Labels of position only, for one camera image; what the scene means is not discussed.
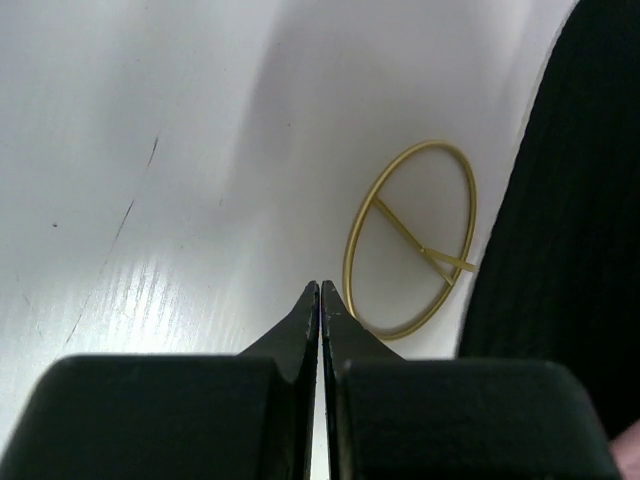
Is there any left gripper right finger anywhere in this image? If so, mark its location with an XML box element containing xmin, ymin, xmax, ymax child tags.
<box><xmin>320</xmin><ymin>281</ymin><xmax>620</xmax><ymax>479</ymax></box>

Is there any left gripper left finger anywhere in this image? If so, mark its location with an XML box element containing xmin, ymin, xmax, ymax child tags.
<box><xmin>1</xmin><ymin>283</ymin><xmax>319</xmax><ymax>479</ymax></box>

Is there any black smiley bucket hat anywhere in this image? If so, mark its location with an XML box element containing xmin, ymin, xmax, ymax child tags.
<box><xmin>458</xmin><ymin>1</ymin><xmax>639</xmax><ymax>437</ymax></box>

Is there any pink bucket hat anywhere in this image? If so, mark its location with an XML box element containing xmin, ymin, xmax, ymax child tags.
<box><xmin>611</xmin><ymin>421</ymin><xmax>640</xmax><ymax>480</ymax></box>

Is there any gold wire hat stand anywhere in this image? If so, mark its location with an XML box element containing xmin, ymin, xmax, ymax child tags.
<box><xmin>342</xmin><ymin>140</ymin><xmax>478</xmax><ymax>341</ymax></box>

